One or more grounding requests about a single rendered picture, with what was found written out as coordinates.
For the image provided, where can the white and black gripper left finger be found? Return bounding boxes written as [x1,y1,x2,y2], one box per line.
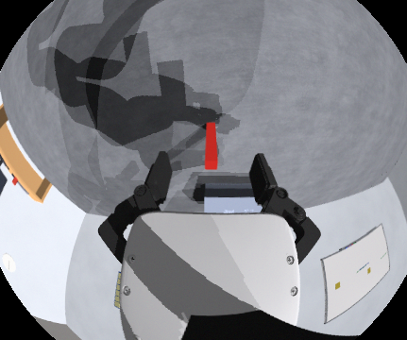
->
[98,151,172,264]

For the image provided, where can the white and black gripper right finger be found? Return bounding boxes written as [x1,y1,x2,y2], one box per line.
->
[249,153,321,265]

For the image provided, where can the red rectangular peg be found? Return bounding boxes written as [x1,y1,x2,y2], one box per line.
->
[205,123,218,170]

